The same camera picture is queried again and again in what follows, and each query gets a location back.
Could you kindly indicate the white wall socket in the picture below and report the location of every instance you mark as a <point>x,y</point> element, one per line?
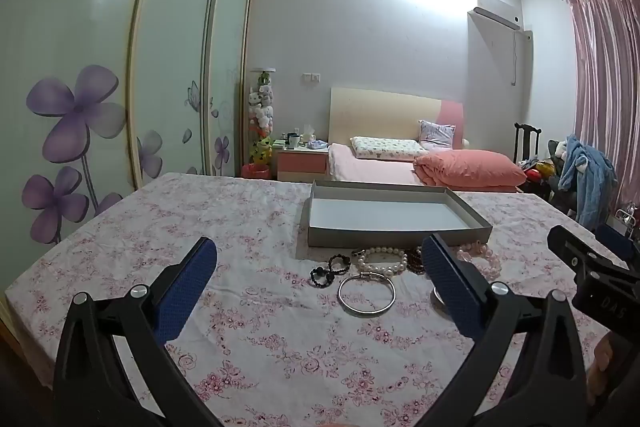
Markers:
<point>311,77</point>

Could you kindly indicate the lilac pillow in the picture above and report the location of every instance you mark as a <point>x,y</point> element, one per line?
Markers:
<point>437,136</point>

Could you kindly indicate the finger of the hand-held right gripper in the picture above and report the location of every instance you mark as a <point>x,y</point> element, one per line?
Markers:
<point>617,243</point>
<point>575,252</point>

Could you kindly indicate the small blue cloth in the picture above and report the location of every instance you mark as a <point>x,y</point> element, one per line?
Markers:
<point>316,145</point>

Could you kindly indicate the plush toy tower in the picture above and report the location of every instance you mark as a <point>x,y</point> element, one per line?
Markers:
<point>262,117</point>

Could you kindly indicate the pile of colourful things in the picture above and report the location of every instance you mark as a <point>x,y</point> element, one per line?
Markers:
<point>537,172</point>

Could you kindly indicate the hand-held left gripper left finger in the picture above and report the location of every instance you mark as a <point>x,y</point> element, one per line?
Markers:
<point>190,287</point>

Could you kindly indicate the metal rack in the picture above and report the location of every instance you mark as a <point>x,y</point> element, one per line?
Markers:
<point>627,217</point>

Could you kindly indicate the dark wooden chair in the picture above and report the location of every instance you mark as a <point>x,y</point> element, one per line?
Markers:
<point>527,144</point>

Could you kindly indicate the white air conditioner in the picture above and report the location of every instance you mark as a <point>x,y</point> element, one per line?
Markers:
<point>497,14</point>

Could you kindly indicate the red trash bin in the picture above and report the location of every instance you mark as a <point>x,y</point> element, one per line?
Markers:
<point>256,171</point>

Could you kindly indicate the grey cardboard tray box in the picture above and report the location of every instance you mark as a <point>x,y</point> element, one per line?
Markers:
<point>380,214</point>

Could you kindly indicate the bed with pink sheet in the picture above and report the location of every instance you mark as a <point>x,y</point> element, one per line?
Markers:
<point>370,169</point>

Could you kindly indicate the beige pink headboard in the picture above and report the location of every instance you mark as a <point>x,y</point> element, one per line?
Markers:
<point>380,117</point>

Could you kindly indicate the thin silver bangle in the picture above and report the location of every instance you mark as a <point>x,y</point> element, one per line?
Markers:
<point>372,276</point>

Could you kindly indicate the pink curtain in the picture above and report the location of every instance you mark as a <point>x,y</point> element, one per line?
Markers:
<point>605,97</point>

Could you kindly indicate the flower print wardrobe door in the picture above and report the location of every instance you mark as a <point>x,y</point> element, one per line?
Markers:
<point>227,67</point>
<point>170,57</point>
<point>75,57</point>

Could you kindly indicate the white air conditioner pipe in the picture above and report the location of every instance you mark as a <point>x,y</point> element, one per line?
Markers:
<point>515,57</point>

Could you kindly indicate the person's right hand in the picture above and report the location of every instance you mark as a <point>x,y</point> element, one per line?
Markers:
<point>602,372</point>

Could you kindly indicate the tissue box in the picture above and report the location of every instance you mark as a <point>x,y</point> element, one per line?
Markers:
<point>309,136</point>

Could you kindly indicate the white printed pillow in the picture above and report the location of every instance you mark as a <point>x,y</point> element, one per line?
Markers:
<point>385,149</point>

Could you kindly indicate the pink floral tablecloth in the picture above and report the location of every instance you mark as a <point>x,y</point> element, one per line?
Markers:
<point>280,347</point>

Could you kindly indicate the folded pink quilt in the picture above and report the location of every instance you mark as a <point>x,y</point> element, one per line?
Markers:
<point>465,169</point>

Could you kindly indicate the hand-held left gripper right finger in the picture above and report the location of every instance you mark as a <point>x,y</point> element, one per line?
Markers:
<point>450,287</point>

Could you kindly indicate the blue clothing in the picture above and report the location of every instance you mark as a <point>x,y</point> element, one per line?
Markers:
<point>590,177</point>

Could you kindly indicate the pink beige nightstand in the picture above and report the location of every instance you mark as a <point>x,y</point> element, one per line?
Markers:
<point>302,164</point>

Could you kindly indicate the wide silver cuff bangle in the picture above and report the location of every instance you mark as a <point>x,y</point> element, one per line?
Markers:
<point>437,295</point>

